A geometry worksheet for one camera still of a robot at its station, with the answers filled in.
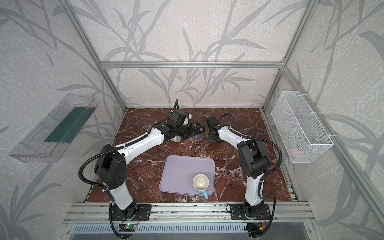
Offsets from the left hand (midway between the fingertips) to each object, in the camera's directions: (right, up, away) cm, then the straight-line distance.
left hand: (202, 128), depth 83 cm
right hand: (+8, -5, +15) cm, 18 cm away
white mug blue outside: (-1, -31, -1) cm, 31 cm away
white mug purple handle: (-3, -7, +11) cm, 13 cm away
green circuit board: (-35, -47, -13) cm, 60 cm away
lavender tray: (-15, -27, +5) cm, 31 cm away
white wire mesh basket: (+41, -3, -23) cm, 47 cm away
